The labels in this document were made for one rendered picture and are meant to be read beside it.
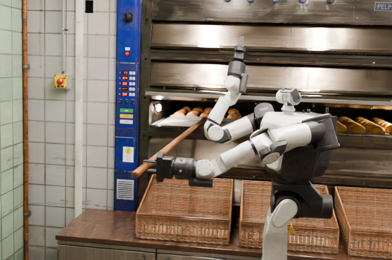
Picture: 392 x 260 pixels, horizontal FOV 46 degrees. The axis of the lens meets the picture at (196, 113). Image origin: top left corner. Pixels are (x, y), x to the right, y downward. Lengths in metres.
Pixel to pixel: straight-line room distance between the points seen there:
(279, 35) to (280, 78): 0.28
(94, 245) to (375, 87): 1.98
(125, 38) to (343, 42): 1.41
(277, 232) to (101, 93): 1.60
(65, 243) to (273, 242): 1.27
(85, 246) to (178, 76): 1.22
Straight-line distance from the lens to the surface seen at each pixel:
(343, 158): 3.14
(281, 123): 2.07
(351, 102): 2.94
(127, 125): 3.13
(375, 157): 3.19
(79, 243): 2.87
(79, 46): 3.23
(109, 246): 2.82
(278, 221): 2.19
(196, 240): 2.74
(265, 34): 3.03
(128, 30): 3.11
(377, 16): 3.14
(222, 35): 3.04
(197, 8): 3.08
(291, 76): 3.03
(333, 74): 3.07
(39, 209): 3.54
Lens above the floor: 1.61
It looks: 6 degrees down
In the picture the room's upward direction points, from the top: 2 degrees clockwise
